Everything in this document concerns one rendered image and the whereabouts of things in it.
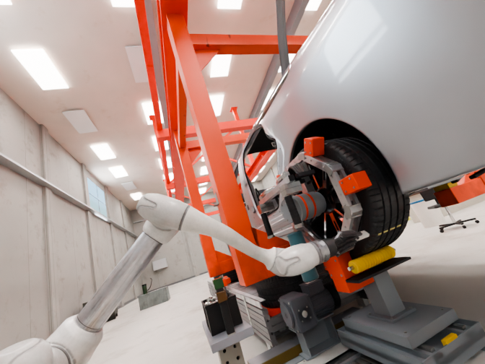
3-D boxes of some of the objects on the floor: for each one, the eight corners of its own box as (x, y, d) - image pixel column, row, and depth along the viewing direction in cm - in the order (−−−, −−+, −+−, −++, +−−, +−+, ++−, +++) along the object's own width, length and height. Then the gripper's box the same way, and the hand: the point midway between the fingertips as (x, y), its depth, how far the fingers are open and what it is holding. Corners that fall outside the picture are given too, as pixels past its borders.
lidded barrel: (454, 219, 457) (438, 193, 473) (440, 225, 439) (425, 198, 455) (430, 224, 498) (416, 200, 514) (417, 230, 480) (403, 205, 497)
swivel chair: (487, 220, 351) (456, 172, 375) (460, 230, 342) (429, 180, 366) (453, 224, 403) (428, 182, 427) (429, 234, 394) (404, 190, 418)
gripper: (328, 267, 91) (370, 250, 99) (332, 243, 85) (377, 226, 93) (315, 255, 97) (356, 239, 105) (319, 231, 91) (362, 217, 99)
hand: (360, 235), depth 98 cm, fingers closed
